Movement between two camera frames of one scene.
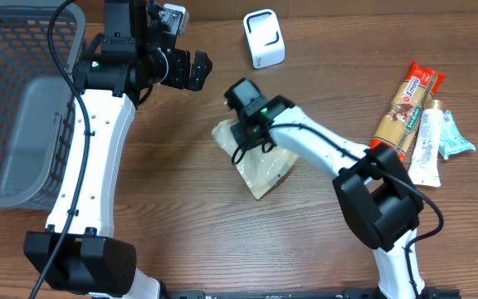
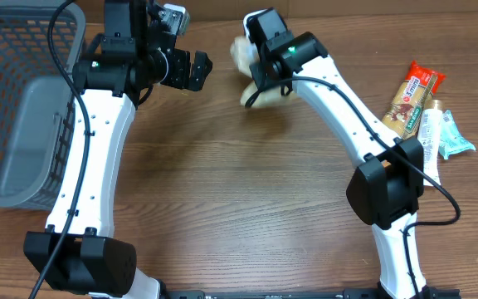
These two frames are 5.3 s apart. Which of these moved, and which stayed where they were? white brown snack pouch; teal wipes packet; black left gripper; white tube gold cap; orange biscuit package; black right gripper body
Moved: black right gripper body; white brown snack pouch
Stayed: orange biscuit package; white tube gold cap; teal wipes packet; black left gripper
